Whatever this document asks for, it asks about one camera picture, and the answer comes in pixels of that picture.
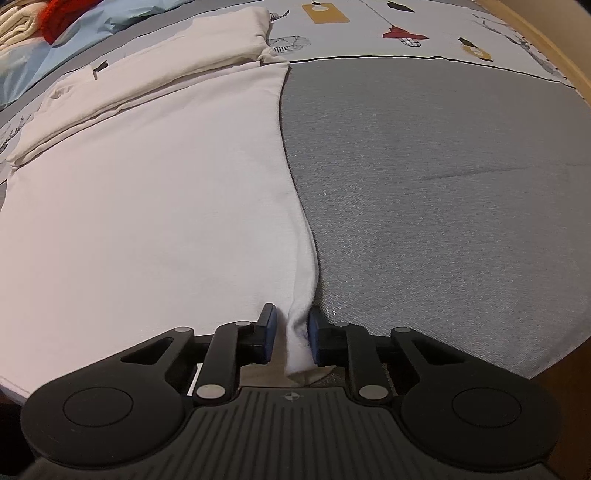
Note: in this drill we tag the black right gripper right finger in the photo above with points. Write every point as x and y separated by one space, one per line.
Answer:
452 406

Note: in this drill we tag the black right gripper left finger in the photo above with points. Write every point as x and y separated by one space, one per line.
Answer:
132 403

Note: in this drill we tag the white t-shirt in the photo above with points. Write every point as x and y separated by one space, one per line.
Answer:
153 194

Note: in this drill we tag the grey mattress cover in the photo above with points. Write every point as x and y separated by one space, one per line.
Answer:
450 198

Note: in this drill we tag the light blue blanket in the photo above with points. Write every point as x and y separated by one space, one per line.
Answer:
25 64

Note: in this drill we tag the printed light grey bed sheet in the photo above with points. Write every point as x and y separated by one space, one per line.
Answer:
305 31

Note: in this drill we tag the red knitted garment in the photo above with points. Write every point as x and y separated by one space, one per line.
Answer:
60 14

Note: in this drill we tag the cream folded towel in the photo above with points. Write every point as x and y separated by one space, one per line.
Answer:
20 21

